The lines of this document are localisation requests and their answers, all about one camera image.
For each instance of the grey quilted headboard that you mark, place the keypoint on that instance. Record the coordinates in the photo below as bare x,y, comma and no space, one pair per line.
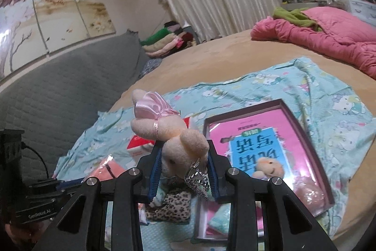
73,92

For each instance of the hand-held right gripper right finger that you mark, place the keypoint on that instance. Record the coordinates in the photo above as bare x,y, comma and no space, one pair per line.
213,177

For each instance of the small green tissue pack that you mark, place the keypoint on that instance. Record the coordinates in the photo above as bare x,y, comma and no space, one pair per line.
220,220

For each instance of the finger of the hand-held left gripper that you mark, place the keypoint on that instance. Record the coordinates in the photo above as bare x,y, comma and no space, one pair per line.
50,187

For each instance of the green garment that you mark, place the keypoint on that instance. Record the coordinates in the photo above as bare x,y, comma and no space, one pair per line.
285,15

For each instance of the tan bed sheet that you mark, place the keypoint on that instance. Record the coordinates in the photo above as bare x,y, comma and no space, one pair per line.
220,62

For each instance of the beige teddy bear pink dress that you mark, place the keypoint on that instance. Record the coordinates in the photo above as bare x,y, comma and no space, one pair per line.
182,148

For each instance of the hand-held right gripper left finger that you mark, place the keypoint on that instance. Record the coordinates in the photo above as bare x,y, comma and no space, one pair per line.
154,177

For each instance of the white drawer cabinet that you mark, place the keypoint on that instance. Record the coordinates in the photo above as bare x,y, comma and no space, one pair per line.
359,8

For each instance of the red white tissue box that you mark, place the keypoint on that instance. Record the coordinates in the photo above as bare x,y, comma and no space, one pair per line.
139,148

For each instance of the bagged pink fluffy ball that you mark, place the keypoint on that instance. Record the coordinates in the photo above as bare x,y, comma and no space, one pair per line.
308,193

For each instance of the dark floral cloth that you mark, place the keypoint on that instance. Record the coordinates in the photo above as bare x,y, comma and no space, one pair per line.
149,65

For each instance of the dark red cloth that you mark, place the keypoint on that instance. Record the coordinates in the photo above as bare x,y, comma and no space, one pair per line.
185,37

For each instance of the flower wall painting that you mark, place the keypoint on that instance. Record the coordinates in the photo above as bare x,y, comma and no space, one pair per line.
58,12

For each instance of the leopard print scarf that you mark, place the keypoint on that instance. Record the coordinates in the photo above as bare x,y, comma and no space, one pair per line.
173,207

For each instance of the cream folded blanket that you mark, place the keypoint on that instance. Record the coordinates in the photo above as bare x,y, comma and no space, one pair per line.
160,46

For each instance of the pink gift box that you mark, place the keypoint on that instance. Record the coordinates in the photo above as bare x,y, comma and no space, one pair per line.
249,127

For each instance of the pink quilt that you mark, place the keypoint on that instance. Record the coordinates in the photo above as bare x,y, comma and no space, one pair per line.
337,33

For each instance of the pink folded blanket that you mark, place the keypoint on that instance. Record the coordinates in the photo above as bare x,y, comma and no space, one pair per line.
176,43

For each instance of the person's left hand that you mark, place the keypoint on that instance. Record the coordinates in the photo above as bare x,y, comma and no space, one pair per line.
20,236

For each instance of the pink packet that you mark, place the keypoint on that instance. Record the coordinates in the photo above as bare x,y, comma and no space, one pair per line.
108,168

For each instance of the cartoon cat printed blanket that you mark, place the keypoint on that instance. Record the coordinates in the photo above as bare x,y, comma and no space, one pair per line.
323,109

